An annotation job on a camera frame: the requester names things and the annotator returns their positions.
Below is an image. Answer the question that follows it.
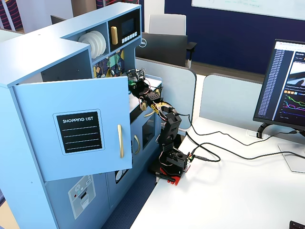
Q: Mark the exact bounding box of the white office chair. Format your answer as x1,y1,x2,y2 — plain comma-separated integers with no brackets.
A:
148,14,198,68

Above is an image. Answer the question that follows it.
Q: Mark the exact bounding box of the white toy plate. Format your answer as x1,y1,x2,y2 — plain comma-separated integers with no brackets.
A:
78,31,98,59
90,30,103,59
97,32,107,56

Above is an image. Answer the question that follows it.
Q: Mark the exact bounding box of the black camera usb cable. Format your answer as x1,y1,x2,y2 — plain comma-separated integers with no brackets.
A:
176,113,300,146

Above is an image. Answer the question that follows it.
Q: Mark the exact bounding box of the red robot base clamp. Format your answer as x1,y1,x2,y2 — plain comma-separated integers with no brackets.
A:
154,167,183,186

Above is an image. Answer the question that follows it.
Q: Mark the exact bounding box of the small steel toy pot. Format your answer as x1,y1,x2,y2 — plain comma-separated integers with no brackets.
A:
126,68,146,82

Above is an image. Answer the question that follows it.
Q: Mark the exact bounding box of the grey dell monitor back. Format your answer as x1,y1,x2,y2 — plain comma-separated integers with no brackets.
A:
135,32,188,67

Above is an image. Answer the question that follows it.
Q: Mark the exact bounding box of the black curved cable guide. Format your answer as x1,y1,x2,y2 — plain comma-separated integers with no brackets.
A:
256,122,270,139

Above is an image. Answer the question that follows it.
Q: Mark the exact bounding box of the blue wooden toy kitchen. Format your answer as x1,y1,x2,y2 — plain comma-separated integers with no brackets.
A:
0,2,163,229

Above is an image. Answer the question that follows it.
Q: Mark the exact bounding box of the white wall whiteboard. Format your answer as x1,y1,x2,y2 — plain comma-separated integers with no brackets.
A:
191,0,305,21

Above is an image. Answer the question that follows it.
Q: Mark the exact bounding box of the light blue desk divider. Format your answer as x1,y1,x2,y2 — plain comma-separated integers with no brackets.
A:
199,73,293,137
135,58,197,129

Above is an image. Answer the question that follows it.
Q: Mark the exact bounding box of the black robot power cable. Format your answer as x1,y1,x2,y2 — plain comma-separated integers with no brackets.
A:
185,132,305,163

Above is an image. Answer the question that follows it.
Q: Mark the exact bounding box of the gold microwave handle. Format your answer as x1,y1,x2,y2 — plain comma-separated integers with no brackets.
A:
110,26,119,45

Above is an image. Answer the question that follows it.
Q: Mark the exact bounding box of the gold dishwasher door handle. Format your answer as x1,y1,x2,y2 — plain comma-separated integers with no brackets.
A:
134,135,141,155

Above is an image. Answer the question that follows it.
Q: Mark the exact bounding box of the black computer monitor with stand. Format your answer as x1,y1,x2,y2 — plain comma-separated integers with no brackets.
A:
253,39,305,174

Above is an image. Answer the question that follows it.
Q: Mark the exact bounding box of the black shopping list panel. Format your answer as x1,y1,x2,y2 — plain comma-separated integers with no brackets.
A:
56,111,103,154

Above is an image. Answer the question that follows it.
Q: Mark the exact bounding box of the black keyboard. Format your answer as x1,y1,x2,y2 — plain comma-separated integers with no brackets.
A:
289,220,305,229

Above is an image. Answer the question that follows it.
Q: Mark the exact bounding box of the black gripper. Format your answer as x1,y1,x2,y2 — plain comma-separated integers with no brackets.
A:
129,75,151,96

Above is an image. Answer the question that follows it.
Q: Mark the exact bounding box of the blue toy fridge door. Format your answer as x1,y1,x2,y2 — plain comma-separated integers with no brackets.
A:
13,75,133,182

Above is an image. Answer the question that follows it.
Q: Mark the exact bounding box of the white desk cable grommet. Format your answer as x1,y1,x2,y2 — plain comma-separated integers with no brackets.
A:
246,130,269,140

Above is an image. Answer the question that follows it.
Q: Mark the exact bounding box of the long gold fridge door handle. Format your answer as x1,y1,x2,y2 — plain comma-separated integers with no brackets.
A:
117,124,125,159

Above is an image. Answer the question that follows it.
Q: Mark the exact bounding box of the black toy microwave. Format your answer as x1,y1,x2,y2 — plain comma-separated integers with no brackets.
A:
107,9,141,52

